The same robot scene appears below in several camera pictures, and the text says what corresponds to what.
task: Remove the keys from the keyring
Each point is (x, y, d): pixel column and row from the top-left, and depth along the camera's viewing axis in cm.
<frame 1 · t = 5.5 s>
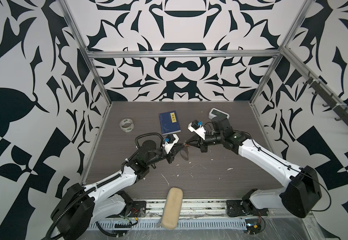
left hand: (183, 141, 74), fingers closed
right hand: (188, 141, 73), fingers closed
blue book: (169, 122, 109), on the table
clear tape roll: (126, 125, 107), point 2 cm above the table

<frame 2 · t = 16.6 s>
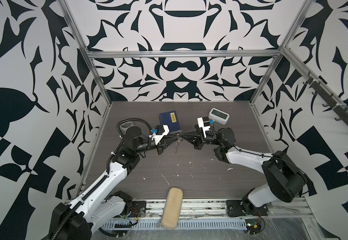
left hand: (177, 133, 67), fingers closed
right hand: (182, 138, 65), fingers closed
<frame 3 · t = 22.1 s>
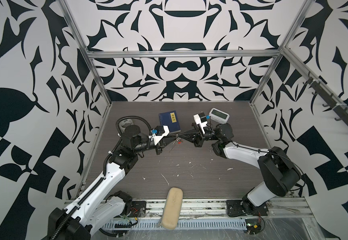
left hand: (176, 132, 66), fingers closed
right hand: (181, 139, 65), fingers closed
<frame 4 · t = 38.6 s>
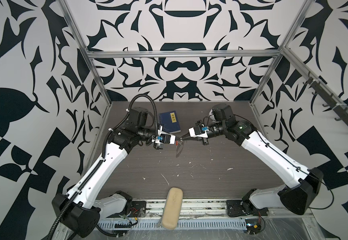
left hand: (179, 131, 64), fingers closed
right hand: (184, 134, 64), fingers closed
